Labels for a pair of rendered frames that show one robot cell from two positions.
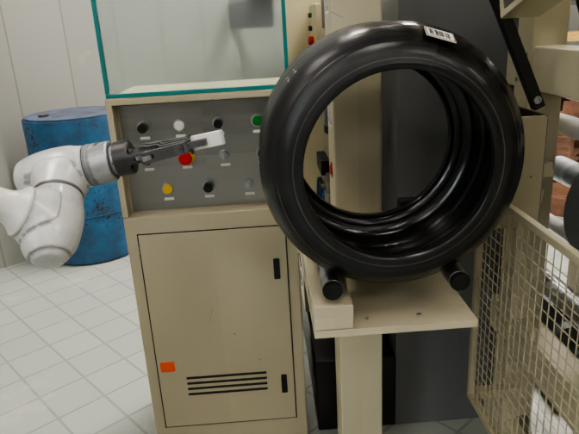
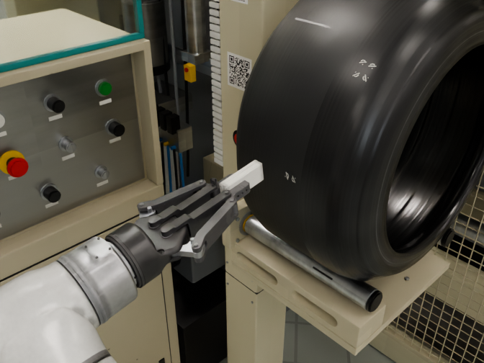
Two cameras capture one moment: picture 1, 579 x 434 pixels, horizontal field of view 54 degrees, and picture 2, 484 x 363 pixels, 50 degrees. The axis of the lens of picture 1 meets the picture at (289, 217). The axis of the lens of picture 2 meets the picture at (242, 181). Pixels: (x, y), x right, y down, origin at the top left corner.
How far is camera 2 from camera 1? 0.96 m
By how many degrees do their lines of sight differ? 39
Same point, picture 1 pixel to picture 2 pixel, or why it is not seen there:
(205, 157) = (39, 155)
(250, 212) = (114, 208)
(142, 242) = not seen: outside the picture
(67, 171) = (83, 335)
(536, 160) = not seen: hidden behind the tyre
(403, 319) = (402, 290)
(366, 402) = (273, 351)
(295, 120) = (392, 135)
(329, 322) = (368, 333)
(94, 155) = (110, 280)
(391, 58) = (473, 35)
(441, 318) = (426, 274)
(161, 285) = not seen: hidden behind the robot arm
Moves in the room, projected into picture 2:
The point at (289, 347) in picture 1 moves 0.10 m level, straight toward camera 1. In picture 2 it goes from (164, 330) to (184, 351)
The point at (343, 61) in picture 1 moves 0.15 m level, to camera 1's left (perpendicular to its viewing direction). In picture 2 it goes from (440, 47) to (376, 72)
